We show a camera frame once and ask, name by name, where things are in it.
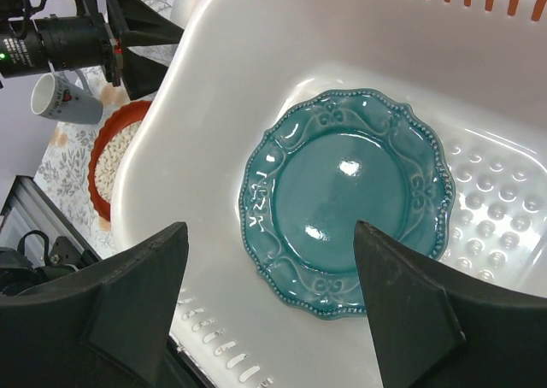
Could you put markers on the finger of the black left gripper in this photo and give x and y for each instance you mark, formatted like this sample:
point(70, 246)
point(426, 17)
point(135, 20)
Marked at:
point(134, 23)
point(141, 75)

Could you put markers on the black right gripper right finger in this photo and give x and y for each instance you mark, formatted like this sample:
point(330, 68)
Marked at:
point(433, 326)

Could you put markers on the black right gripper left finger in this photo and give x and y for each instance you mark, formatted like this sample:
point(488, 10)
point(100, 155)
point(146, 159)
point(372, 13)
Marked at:
point(105, 325)

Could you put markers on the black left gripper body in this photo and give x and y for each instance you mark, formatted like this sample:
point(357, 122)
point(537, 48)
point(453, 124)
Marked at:
point(60, 44)

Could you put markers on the white plastic bin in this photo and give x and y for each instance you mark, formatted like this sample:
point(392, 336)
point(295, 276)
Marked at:
point(478, 79)

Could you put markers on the teal scalloped plate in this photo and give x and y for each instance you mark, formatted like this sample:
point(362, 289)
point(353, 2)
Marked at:
point(328, 162)

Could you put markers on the red round plate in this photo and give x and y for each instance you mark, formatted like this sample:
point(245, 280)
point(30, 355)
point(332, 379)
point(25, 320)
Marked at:
point(121, 118)

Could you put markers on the white printed mug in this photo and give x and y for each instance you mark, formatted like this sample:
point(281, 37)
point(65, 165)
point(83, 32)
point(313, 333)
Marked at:
point(55, 98)

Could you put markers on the speckled round plate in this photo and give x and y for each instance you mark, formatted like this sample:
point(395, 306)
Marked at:
point(110, 158)

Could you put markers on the floral table mat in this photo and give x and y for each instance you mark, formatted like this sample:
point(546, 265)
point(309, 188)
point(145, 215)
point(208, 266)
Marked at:
point(63, 171)

